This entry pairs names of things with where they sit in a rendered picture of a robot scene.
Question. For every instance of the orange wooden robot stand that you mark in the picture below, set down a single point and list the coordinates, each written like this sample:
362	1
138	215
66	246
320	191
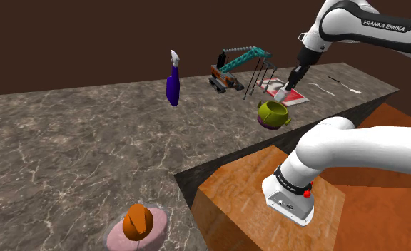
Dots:
233	194

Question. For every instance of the red and white magazine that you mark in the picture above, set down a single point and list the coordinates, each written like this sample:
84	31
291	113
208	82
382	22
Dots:
296	97

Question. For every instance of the teal and orange toy crane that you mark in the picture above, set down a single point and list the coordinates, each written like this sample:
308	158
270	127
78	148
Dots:
240	61

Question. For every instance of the orange rounded figure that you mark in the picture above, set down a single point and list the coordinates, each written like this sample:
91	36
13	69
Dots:
136	222

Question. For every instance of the purple spray bottle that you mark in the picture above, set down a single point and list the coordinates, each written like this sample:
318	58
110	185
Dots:
172	88

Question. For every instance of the green pot with purple base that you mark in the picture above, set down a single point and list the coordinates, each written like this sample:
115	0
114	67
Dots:
273	116

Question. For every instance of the black bent metal rods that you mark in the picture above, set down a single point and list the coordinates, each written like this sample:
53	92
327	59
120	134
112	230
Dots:
257	74

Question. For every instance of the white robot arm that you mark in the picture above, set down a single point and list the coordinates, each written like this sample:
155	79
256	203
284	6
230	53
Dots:
351	146

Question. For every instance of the pink round plate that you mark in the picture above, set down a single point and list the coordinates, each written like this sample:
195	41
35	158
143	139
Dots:
156	222

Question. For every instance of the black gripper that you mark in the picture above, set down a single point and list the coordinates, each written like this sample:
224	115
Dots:
306	59

